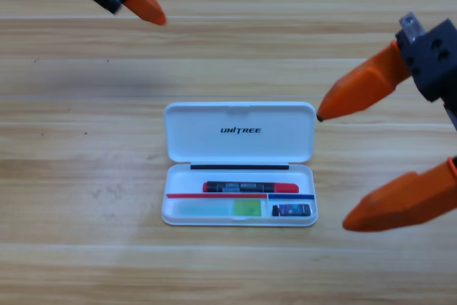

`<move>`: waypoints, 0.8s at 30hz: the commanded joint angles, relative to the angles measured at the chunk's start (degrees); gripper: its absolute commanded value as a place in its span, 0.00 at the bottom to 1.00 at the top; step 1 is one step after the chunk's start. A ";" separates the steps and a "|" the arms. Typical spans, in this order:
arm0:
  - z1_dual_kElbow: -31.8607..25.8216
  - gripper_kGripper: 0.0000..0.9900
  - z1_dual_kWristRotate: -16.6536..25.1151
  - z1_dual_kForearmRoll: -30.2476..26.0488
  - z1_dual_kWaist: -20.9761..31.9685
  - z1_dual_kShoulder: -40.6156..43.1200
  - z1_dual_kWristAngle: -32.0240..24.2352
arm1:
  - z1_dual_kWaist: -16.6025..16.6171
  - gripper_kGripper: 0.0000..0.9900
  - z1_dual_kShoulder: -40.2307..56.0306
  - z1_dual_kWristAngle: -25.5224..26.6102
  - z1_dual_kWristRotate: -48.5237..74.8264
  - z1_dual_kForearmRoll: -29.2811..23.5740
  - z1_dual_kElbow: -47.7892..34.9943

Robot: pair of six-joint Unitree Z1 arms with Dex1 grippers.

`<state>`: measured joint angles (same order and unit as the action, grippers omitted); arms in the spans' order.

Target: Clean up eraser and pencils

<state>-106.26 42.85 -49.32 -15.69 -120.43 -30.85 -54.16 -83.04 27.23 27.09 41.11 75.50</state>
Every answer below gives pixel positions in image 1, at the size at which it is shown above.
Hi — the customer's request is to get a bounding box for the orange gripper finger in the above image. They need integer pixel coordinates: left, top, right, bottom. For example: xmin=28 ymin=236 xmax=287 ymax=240
xmin=341 ymin=156 xmax=457 ymax=233
xmin=316 ymin=18 xmax=457 ymax=123
xmin=122 ymin=0 xmax=168 ymax=26

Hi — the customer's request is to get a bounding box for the black eraser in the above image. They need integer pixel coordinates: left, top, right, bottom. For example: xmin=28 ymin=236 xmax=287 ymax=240
xmin=271 ymin=204 xmax=312 ymax=217

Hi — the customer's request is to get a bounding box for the red and black marker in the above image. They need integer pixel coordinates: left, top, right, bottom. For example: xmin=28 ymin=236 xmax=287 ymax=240
xmin=202 ymin=181 xmax=300 ymax=194

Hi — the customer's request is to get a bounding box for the white Unitree pencil case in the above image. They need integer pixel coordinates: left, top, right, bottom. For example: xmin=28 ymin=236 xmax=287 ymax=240
xmin=161 ymin=101 xmax=318 ymax=227

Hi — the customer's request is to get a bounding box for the green highlighter pen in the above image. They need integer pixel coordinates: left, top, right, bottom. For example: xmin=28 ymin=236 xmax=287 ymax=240
xmin=174 ymin=199 xmax=263 ymax=217

